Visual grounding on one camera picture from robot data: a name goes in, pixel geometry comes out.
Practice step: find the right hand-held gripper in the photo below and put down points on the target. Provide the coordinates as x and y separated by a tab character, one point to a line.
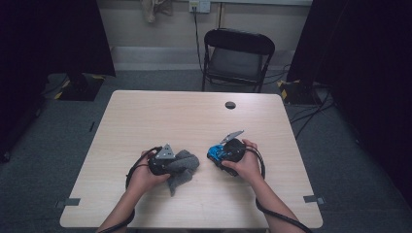
234	147

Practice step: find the black curtain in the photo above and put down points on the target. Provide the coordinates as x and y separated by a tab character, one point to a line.
362	64
48	48

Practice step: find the white wall socket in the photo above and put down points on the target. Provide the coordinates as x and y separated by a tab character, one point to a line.
199	6

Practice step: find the black stand base yellow tape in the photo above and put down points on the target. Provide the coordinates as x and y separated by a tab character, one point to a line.
81	89
296	92

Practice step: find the small black floor object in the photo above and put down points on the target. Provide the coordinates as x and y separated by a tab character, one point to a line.
92	126

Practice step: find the black folding chair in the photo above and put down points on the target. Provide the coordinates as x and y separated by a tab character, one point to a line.
238	61

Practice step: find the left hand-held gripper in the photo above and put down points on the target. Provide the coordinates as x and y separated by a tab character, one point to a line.
162	160

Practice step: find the beige hanging cloth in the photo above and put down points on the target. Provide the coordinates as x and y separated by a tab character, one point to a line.
154	9

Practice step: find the person's left hand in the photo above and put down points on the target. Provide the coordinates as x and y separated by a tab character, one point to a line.
144	176

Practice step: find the grey tape strip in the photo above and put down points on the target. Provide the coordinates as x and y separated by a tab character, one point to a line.
68	202
313	199

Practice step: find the grey terry towel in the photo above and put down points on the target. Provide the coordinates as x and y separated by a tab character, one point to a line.
183	166

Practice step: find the person's right hand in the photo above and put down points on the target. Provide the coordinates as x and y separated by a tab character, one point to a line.
247	166

